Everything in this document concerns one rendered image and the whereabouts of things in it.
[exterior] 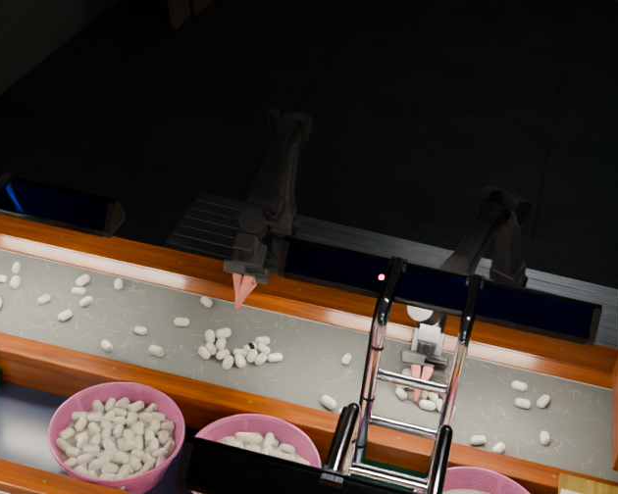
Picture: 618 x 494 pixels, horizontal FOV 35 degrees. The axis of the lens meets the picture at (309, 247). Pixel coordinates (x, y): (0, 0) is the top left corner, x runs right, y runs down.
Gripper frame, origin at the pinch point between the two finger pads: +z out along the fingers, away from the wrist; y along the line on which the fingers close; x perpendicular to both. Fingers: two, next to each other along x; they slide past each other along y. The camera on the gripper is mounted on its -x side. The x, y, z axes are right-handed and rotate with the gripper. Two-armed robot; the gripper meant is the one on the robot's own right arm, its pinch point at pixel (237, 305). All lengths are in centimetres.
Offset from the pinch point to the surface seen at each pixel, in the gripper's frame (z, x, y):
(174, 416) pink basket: 27.7, -15.5, -3.4
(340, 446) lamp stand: 28, -64, 35
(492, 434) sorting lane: 15, -3, 61
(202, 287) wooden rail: -4.1, 11.5, -11.9
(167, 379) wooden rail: 20.6, -11.2, -8.0
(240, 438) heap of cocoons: 28.8, -14.9, 11.1
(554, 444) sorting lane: 14, -2, 73
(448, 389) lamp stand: 11, -31, 49
